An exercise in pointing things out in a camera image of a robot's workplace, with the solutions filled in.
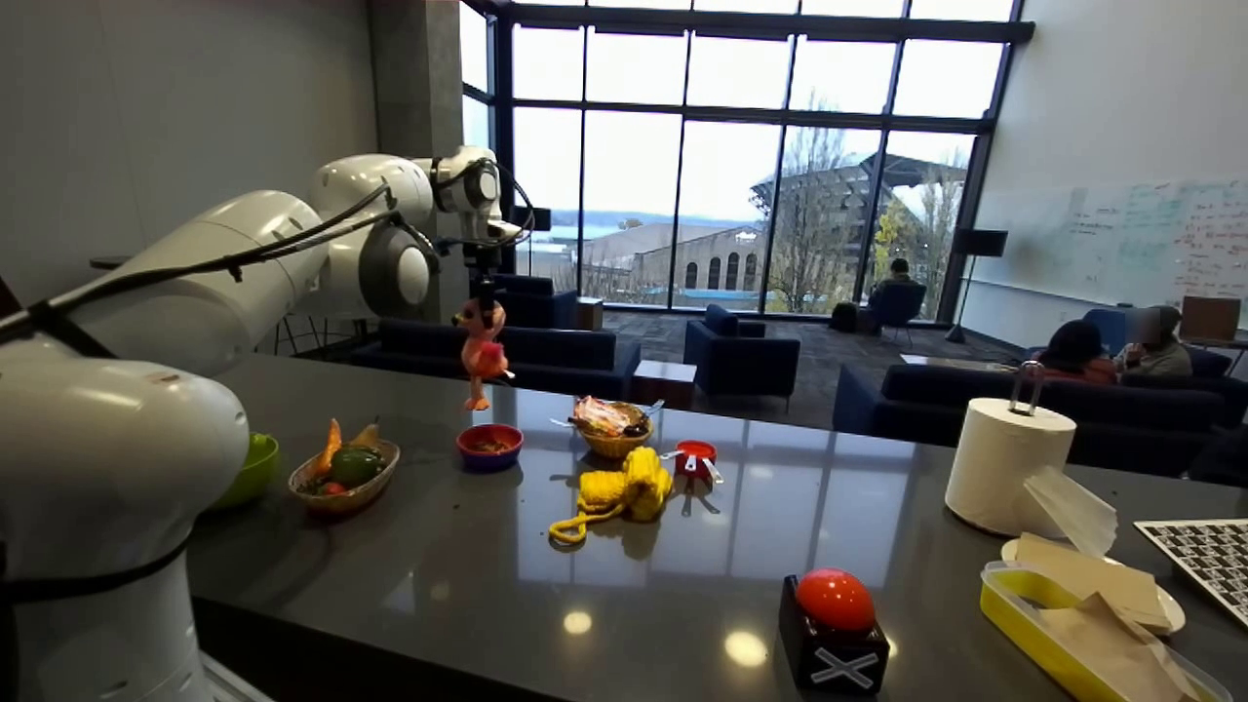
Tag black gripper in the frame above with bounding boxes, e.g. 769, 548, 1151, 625
459, 211, 523, 297

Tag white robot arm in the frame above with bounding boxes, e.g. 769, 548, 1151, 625
0, 148, 518, 702

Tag green toy pepper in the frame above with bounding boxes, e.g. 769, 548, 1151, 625
332, 444, 383, 489

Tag orange toy carrot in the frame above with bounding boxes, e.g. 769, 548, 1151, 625
303, 417, 346, 491

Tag small red toy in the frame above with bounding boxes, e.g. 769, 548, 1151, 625
674, 440, 718, 489

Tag red and blue small bowl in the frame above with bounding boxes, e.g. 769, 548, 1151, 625
456, 427, 523, 474

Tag wicker basket with bread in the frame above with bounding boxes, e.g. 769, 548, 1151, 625
569, 400, 653, 462

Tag wicker basket with vegetables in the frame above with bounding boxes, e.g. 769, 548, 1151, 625
288, 440, 402, 519

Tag dark blue armchair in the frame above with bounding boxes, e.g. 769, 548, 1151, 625
682, 305, 800, 401

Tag green plastic bowl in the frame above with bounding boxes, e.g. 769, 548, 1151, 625
218, 435, 280, 513

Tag red button on black box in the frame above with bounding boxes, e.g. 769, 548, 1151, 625
779, 571, 891, 699

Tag white paper towel roll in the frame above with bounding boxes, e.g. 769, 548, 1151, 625
946, 400, 1077, 535

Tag person leaning over table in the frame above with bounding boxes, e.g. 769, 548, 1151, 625
1115, 305, 1194, 380

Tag dark blue couch back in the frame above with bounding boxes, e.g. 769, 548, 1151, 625
835, 363, 1248, 475

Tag yellow tray with papers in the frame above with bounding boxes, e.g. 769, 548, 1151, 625
981, 535, 1238, 702

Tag checkered calibration board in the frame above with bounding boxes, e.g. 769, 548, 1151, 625
1137, 519, 1248, 630

